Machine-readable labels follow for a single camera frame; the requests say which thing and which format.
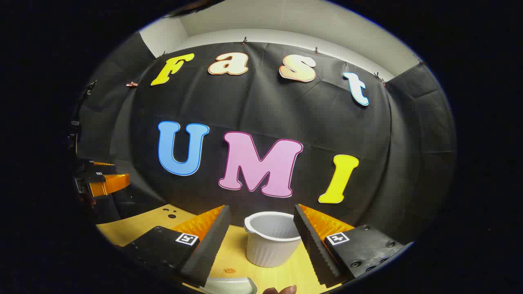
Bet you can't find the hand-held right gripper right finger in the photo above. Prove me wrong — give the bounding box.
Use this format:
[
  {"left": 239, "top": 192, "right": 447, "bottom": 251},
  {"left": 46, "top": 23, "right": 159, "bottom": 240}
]
[{"left": 293, "top": 203, "right": 414, "bottom": 288}]

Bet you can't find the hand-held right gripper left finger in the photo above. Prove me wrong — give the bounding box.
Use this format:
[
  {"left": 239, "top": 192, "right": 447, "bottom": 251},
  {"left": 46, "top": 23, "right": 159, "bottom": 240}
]
[{"left": 118, "top": 205, "right": 232, "bottom": 288}]

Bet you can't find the white dustpan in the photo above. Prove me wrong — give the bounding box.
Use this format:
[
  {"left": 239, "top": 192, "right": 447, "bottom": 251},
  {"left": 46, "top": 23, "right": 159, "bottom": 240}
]
[{"left": 203, "top": 277, "right": 258, "bottom": 294}]

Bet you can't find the white ribbed garbage bin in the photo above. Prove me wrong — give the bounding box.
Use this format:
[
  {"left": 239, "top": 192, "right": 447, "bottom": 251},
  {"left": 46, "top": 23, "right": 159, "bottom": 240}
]
[{"left": 244, "top": 211, "right": 303, "bottom": 268}]

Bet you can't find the wooden desktop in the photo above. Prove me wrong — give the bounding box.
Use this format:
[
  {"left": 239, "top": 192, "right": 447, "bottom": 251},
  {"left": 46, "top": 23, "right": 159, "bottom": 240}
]
[{"left": 96, "top": 203, "right": 353, "bottom": 294}]

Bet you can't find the black backdrop cloth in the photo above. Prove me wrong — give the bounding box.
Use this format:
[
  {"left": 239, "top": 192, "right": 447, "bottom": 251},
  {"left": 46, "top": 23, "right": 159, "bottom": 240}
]
[{"left": 76, "top": 31, "right": 457, "bottom": 245}]

